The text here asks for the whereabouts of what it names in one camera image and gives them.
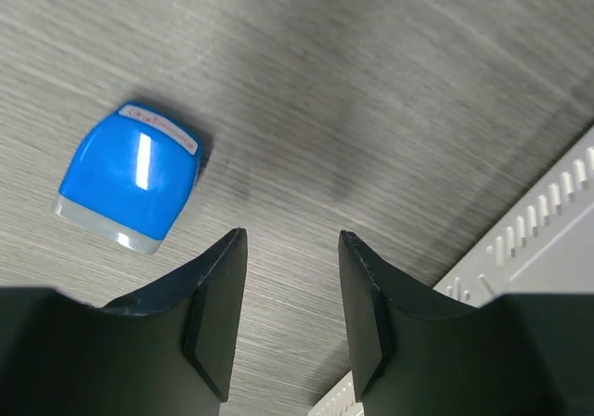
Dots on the blue stamp block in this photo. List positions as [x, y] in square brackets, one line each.
[131, 177]

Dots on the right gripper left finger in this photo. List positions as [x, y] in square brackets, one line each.
[167, 348]

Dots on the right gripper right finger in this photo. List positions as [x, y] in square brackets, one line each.
[415, 351]

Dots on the white mesh file rack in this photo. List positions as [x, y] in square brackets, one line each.
[542, 244]

